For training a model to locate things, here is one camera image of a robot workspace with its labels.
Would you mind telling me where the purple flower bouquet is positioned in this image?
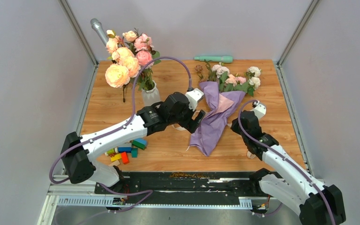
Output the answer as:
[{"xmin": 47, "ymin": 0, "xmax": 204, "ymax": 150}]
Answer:
[{"xmin": 189, "ymin": 61, "xmax": 262, "ymax": 157}]

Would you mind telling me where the cream printed ribbon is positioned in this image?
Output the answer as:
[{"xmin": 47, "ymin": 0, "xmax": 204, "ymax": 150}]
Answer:
[{"xmin": 172, "ymin": 123, "xmax": 256, "ymax": 159}]

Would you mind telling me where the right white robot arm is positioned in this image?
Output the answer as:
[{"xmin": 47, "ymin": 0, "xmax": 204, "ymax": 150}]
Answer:
[{"xmin": 231, "ymin": 110, "xmax": 346, "ymax": 225}]

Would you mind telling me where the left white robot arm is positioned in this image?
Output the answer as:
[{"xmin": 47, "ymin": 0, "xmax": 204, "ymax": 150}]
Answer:
[{"xmin": 61, "ymin": 89, "xmax": 205, "ymax": 194}]

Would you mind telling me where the green blue wooden block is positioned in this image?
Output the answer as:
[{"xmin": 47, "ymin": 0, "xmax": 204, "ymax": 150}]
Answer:
[{"xmin": 131, "ymin": 138, "xmax": 148, "ymax": 150}]

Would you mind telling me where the teal wooden block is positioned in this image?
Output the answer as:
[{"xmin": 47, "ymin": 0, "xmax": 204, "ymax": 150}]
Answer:
[{"xmin": 131, "ymin": 148, "xmax": 138, "ymax": 158}]

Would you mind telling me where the mint green microphone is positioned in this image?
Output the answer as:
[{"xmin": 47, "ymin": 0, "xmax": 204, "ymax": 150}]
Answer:
[{"xmin": 194, "ymin": 55, "xmax": 233, "ymax": 63}]

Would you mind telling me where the red orange wooden block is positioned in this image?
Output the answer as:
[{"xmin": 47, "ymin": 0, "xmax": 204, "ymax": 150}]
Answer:
[{"xmin": 121, "ymin": 152, "xmax": 129, "ymax": 165}]

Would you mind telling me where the yellow wooden block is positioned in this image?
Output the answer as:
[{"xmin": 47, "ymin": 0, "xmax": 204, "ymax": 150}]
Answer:
[{"xmin": 110, "ymin": 153, "xmax": 122, "ymax": 162}]

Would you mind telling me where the green toy brick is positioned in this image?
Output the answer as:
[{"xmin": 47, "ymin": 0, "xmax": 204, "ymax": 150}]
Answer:
[{"xmin": 105, "ymin": 149, "xmax": 116, "ymax": 156}]

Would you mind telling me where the peach pink rose bunch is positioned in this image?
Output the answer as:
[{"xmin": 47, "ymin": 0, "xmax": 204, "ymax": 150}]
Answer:
[{"xmin": 105, "ymin": 29, "xmax": 160, "ymax": 91}]

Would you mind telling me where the beige wooden block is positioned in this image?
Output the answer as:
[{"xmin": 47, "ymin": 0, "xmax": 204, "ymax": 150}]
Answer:
[{"xmin": 109, "ymin": 160, "xmax": 120, "ymax": 166}]

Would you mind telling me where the silver microphone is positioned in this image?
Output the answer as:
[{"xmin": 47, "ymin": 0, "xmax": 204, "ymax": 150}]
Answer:
[{"xmin": 90, "ymin": 18, "xmax": 108, "ymax": 46}]

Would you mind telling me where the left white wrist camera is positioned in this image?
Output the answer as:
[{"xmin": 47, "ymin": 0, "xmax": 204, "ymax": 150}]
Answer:
[{"xmin": 185, "ymin": 88, "xmax": 204, "ymax": 112}]

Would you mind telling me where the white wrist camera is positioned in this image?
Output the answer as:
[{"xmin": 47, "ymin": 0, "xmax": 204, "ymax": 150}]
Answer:
[
  {"xmin": 185, "ymin": 88, "xmax": 204, "ymax": 112},
  {"xmin": 251, "ymin": 101, "xmax": 267, "ymax": 120}
]

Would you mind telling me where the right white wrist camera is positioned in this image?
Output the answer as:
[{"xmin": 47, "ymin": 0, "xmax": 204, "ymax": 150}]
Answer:
[{"xmin": 251, "ymin": 101, "xmax": 267, "ymax": 120}]

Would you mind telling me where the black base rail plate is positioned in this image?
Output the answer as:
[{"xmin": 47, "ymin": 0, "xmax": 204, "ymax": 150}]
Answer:
[{"xmin": 112, "ymin": 172, "xmax": 268, "ymax": 206}]

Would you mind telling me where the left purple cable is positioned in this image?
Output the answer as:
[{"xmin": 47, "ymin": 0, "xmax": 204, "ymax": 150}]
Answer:
[{"xmin": 49, "ymin": 56, "xmax": 195, "ymax": 185}]

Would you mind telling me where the white slotted cable duct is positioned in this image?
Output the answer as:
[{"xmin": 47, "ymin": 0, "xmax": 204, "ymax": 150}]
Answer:
[{"xmin": 57, "ymin": 196, "xmax": 253, "ymax": 210}]

